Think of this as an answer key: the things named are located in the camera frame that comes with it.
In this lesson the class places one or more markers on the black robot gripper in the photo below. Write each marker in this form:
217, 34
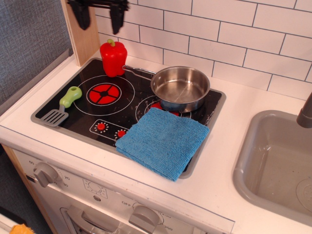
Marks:
81, 11

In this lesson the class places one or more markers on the red toy bell pepper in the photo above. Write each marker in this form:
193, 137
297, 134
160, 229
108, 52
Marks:
114, 55

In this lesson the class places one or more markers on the blue folded rag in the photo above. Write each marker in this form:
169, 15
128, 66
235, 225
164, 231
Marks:
163, 142

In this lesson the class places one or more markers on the black toy stove top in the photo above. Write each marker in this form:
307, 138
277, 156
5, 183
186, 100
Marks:
109, 107

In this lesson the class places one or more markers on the stainless steel pan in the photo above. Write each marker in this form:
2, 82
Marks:
180, 88

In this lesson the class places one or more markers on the grey timer knob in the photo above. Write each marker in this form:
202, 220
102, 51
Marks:
45, 174

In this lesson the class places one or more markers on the grey oven knob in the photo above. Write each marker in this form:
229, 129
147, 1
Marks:
144, 218

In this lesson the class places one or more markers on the grey plastic sink basin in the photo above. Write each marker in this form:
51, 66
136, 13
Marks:
274, 167

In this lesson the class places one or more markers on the grey faucet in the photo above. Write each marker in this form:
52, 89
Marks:
304, 118

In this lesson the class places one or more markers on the yellow plush object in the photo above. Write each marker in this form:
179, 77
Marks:
21, 229

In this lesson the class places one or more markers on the green handled grey spatula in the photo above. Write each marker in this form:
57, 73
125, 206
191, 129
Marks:
56, 116

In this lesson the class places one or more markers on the grey oven door handle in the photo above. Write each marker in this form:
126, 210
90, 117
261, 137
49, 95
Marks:
93, 222

